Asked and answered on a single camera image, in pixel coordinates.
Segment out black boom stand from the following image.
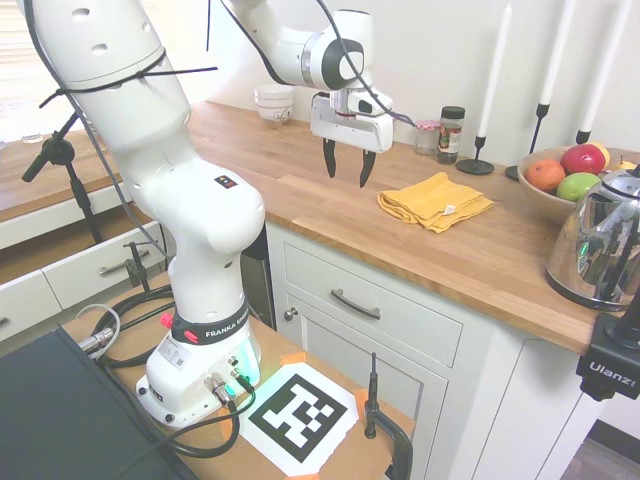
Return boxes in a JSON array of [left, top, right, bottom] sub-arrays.
[[21, 112, 106, 246]]

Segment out black Ulanzi camera mount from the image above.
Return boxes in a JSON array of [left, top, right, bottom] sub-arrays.
[[574, 279, 640, 402]]

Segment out white cabinet door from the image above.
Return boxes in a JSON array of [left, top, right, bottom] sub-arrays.
[[287, 294, 449, 427]]

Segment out brown mounting board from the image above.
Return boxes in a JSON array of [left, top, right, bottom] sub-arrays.
[[59, 272, 416, 480]]

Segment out stainless steel kettle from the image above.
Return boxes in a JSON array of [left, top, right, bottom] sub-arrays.
[[544, 162, 640, 312]]

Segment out yellow cloth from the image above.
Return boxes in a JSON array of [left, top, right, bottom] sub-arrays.
[[377, 172, 495, 235]]

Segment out straight metal drawer handle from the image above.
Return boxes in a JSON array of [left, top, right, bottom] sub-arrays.
[[98, 248, 151, 278]]

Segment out white window blind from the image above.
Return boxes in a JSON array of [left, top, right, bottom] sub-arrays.
[[0, 0, 69, 137]]

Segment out glass jar red checkered lid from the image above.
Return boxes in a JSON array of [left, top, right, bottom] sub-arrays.
[[414, 119, 439, 156]]

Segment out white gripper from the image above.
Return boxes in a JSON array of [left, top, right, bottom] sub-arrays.
[[309, 92, 395, 189]]

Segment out white cabinet drawer front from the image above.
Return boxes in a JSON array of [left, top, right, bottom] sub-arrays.
[[282, 242, 464, 369]]

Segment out orange fruit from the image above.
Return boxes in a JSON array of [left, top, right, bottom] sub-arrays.
[[526, 158, 568, 194]]

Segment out curved metal drawer handle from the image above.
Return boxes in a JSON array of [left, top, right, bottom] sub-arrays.
[[329, 288, 382, 321]]

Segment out thick black cable loop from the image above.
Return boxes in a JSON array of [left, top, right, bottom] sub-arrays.
[[101, 288, 177, 370]]

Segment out wooden fruit bowl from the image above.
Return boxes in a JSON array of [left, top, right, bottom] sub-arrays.
[[517, 146, 640, 227]]

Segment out long black zip tie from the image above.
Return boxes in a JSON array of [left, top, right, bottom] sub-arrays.
[[38, 52, 219, 109]]

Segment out red apple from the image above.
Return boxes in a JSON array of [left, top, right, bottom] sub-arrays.
[[559, 144, 608, 176]]

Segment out black control box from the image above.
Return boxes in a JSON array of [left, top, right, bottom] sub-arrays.
[[0, 327, 201, 480]]

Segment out green apple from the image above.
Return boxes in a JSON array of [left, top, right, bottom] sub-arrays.
[[556, 172, 602, 203]]

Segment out spice jar black lid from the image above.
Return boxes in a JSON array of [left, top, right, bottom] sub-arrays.
[[436, 105, 466, 165]]

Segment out dark built-in appliance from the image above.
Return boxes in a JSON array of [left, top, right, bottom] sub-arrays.
[[242, 234, 277, 331]]

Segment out thin black cable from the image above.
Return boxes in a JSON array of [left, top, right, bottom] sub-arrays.
[[167, 382, 257, 459]]

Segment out large black screw clamp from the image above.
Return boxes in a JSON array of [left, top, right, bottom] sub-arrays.
[[363, 352, 415, 480]]

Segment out stacked white bowls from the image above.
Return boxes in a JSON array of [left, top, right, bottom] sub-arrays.
[[253, 84, 295, 125]]

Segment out black white marker sheet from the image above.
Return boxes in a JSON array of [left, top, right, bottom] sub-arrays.
[[238, 364, 361, 476]]

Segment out grey cable metal connector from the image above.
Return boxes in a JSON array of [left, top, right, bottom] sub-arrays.
[[74, 303, 123, 357]]

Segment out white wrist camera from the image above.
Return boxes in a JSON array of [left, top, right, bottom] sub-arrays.
[[348, 92, 396, 119]]

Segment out white taper candle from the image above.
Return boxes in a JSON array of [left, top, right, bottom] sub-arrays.
[[582, 0, 633, 132], [477, 2, 514, 139], [541, 0, 577, 106]]

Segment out yellow lemon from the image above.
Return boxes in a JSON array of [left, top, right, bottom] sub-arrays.
[[589, 141, 612, 169]]

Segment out small black screw clamp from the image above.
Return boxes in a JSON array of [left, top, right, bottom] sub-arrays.
[[123, 241, 154, 294]]

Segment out open white drawer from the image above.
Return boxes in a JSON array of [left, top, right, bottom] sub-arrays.
[[0, 227, 174, 312]]

